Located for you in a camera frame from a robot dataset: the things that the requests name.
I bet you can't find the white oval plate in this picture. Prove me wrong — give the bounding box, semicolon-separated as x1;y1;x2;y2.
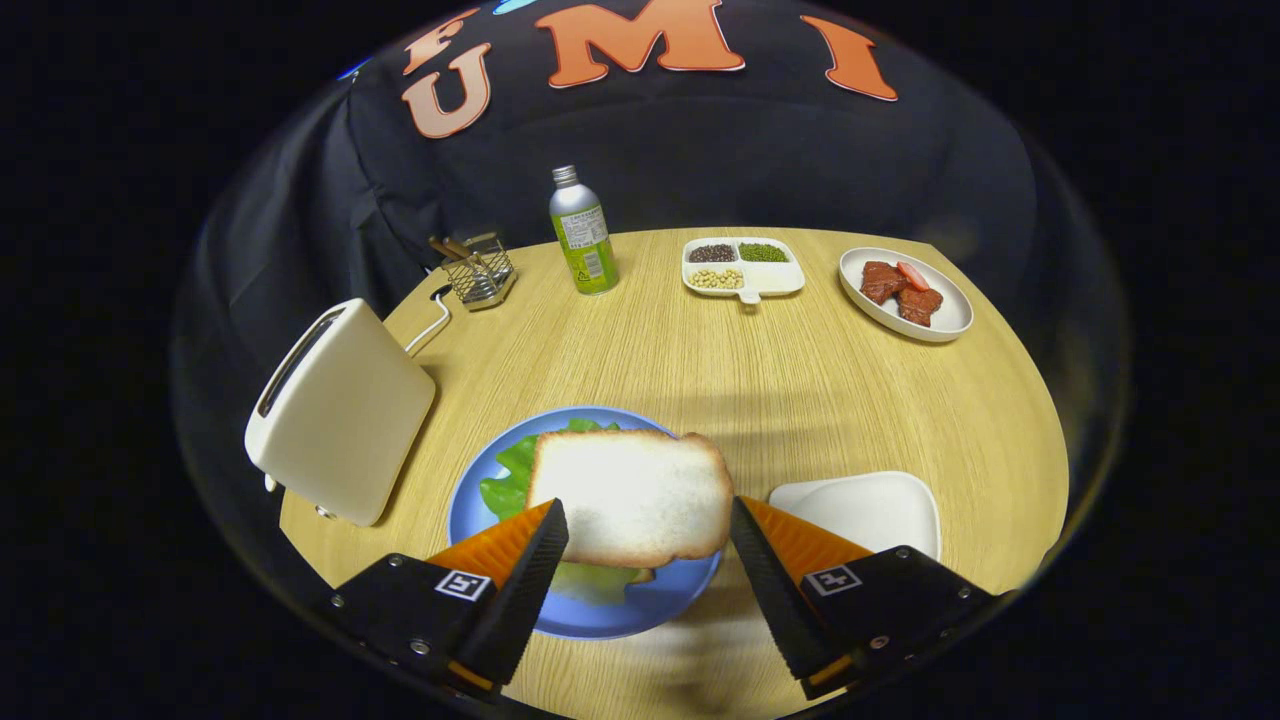
838;246;975;344

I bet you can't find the green lettuce leaf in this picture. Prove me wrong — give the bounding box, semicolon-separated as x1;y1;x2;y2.
479;418;656;606

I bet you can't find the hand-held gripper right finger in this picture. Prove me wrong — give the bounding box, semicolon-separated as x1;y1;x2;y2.
728;496;1001;701

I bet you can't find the white rounded square plate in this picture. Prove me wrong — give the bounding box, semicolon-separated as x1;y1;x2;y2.
768;470;942;563

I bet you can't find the black backdrop cloth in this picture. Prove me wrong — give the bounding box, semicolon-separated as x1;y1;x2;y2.
175;0;1131;501

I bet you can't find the brown meat piece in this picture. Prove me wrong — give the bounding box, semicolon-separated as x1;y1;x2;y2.
860;261;908;306
896;287;944;328

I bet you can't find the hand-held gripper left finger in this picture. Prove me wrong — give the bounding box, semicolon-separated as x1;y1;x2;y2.
325;498;571;701

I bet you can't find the white toaster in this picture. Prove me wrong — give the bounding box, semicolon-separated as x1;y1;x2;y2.
244;297;438;528

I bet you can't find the silver bottle green label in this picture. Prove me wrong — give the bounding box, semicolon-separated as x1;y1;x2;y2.
548;165;620;296

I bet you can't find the blue plate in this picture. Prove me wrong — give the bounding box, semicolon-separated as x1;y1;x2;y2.
447;405;723;641

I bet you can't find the white divided dish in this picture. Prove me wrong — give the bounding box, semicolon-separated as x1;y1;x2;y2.
681;236;807;305

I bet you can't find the white toaster cable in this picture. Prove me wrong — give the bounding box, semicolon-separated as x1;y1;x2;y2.
403;290;453;356

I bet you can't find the toasted bread slice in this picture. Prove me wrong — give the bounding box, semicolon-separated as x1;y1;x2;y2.
526;428;735;569

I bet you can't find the wire mesh utensil basket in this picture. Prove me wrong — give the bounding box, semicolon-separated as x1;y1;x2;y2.
441;232;518;312

